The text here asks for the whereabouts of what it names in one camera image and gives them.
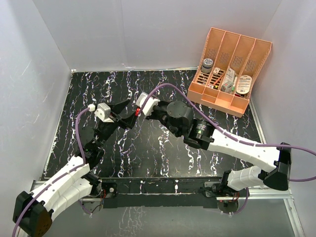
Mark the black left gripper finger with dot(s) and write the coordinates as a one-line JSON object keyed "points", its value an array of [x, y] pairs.
{"points": [[117, 108], [128, 121]]}

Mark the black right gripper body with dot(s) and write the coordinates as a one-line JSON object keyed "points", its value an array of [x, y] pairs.
{"points": [[160, 114]]}

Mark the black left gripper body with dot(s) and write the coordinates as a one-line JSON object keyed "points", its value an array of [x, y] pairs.
{"points": [[107, 129]]}

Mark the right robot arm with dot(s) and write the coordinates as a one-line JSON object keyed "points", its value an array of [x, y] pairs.
{"points": [[271, 166]]}

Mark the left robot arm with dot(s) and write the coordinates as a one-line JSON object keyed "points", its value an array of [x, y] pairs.
{"points": [[35, 211]]}

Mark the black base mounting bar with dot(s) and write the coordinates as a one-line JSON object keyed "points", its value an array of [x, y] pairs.
{"points": [[165, 192]]}

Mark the grey round jar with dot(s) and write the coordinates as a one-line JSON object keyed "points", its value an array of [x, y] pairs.
{"points": [[207, 65]]}

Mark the small white card box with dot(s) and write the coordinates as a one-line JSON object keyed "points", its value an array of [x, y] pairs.
{"points": [[216, 70]]}

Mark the red pencil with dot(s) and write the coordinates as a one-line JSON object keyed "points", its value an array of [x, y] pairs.
{"points": [[221, 76]]}

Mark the white paper packet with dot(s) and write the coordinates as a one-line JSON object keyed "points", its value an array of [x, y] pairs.
{"points": [[230, 75]]}

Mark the orange plastic desk organizer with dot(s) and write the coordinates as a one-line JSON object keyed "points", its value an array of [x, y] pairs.
{"points": [[229, 66]]}

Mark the white oval blister pack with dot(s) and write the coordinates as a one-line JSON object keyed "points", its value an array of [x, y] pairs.
{"points": [[243, 85]]}

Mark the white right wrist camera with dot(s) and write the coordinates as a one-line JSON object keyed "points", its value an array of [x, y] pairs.
{"points": [[145, 103]]}

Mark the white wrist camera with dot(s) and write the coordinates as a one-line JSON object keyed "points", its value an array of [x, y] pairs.
{"points": [[102, 111], [145, 103]]}

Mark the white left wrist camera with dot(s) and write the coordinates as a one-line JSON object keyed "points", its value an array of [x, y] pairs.
{"points": [[102, 111]]}

